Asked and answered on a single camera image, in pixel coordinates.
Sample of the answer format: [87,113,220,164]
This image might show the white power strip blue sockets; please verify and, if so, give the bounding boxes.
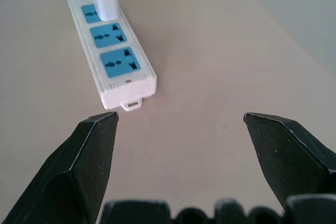
[64,0,158,112]

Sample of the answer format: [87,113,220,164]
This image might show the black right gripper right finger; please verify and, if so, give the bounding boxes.
[243,112,336,213]

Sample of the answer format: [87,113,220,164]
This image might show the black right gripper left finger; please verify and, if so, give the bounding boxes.
[0,111,119,224]

